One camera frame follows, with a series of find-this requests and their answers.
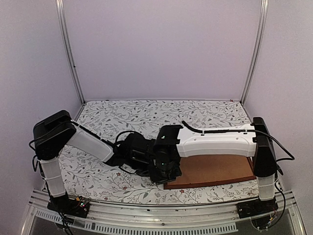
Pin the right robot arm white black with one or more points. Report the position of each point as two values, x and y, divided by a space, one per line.
182 141

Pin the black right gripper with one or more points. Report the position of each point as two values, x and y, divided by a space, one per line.
175 173

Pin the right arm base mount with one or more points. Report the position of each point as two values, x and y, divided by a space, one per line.
256 207

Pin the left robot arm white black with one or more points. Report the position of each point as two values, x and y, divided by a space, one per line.
75 161

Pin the red-brown wooden picture frame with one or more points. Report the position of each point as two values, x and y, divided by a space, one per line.
212 170

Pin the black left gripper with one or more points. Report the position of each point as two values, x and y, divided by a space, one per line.
144 174

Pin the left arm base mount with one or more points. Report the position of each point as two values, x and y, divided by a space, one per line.
78 207

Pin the right aluminium corner post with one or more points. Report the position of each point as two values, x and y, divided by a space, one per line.
256 50

